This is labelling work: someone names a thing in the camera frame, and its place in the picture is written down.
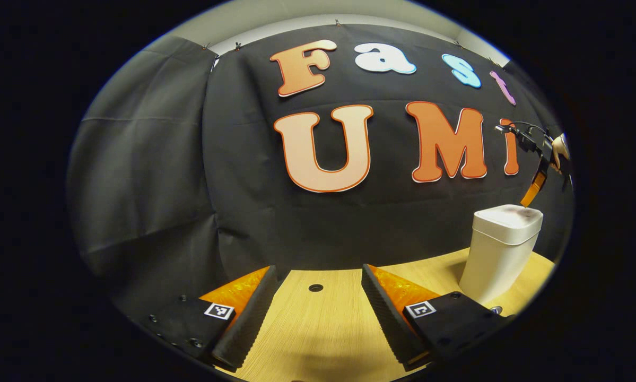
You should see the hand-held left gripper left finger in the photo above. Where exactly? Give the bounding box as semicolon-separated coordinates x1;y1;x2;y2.
127;265;279;373

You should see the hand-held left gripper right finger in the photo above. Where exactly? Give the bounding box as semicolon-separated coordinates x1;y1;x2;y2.
361;264;516;372

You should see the white desktop garbage bin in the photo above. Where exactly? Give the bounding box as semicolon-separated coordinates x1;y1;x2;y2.
458;204;544;306

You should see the wooden desktop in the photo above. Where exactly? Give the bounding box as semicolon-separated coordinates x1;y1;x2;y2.
217;247;557;382

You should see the black backdrop cloth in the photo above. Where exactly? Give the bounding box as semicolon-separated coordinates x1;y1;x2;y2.
66;24;576;319

